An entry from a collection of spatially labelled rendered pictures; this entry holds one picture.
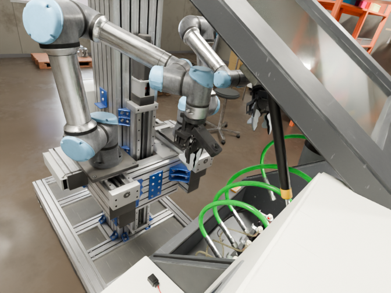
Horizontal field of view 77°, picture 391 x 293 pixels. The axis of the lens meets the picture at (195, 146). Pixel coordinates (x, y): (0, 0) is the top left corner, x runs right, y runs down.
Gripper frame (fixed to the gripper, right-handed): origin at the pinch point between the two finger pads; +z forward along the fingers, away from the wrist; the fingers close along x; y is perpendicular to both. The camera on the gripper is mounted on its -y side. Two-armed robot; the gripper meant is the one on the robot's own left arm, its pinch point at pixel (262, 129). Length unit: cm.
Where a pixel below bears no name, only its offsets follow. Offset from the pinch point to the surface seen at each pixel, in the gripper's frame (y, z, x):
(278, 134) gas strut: -48, 21, 37
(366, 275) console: -63, 39, 40
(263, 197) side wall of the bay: 24.0, 26.2, -20.8
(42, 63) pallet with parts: 488, -237, 183
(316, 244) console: -60, 37, 43
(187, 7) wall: 570, -609, -151
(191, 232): 15, 44, 22
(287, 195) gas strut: -44, 31, 31
